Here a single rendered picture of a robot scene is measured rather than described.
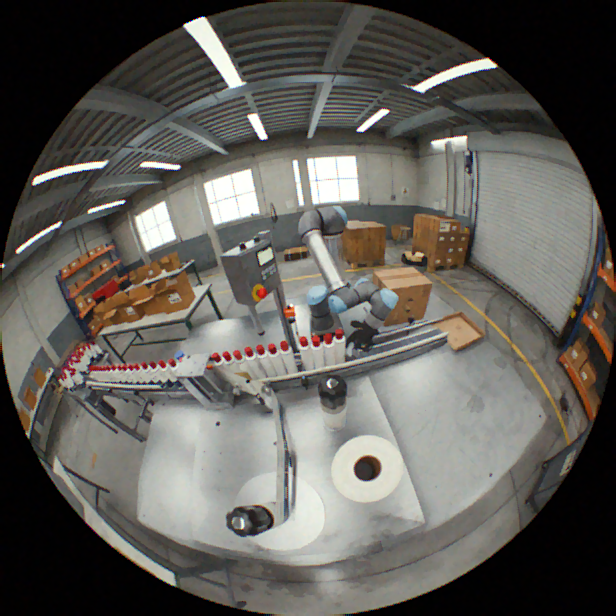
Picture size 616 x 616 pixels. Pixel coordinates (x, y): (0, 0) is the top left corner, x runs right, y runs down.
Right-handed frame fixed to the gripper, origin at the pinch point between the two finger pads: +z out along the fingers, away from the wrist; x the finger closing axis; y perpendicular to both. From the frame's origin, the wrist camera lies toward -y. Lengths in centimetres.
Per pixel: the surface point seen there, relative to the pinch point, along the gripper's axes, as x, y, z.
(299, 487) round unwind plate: -24, 51, 19
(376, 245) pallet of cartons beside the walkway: 170, -295, -46
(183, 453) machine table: -68, 38, 51
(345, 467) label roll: -17, 48, -1
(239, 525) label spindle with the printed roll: -45, 61, -2
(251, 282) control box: -49, 0, -22
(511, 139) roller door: 238, -118, -395
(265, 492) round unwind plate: -34, 53, 25
